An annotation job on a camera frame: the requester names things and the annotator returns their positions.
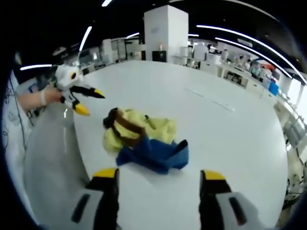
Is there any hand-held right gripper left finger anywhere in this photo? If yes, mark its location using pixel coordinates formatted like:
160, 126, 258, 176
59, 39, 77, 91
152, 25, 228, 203
71, 168, 120, 230

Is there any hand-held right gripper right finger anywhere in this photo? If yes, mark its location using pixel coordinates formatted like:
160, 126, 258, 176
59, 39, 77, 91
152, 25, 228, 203
199, 169, 266, 230

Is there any yellow blue brown garment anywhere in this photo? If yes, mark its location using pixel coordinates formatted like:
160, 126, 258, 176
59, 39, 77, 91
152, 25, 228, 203
102, 107, 190, 175

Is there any person's left hand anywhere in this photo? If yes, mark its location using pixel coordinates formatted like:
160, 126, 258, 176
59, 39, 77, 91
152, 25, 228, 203
41, 88, 63, 107

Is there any short ceiling light strip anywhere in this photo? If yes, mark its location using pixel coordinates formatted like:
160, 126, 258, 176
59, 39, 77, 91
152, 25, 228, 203
78, 25, 93, 52
20, 63, 53, 71

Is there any glass door cabinet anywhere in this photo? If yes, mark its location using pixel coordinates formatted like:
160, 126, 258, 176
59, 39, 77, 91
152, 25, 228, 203
102, 38, 144, 65

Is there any person's white printed shirt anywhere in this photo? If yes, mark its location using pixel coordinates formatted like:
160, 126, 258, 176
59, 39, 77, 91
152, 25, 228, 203
1, 71, 33, 216

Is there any black box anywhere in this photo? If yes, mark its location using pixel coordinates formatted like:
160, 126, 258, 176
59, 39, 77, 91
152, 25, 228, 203
152, 50, 167, 63

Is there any white square pillar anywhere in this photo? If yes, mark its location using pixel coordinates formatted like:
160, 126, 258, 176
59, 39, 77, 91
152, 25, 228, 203
143, 4, 189, 63

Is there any white shelf rack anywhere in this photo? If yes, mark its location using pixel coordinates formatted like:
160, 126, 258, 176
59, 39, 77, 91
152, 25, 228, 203
273, 98, 307, 154

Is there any blue bin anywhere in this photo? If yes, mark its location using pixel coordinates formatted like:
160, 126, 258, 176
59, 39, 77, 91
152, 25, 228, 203
268, 80, 280, 96

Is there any white lab bench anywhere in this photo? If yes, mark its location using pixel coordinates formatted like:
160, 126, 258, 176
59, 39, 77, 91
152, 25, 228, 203
172, 54, 276, 96

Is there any long ceiling light strip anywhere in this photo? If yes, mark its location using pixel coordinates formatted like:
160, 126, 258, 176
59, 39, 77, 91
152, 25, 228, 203
215, 36, 307, 85
196, 24, 296, 79

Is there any thin dark cable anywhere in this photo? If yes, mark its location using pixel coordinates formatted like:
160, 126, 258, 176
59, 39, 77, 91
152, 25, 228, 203
13, 92, 34, 150

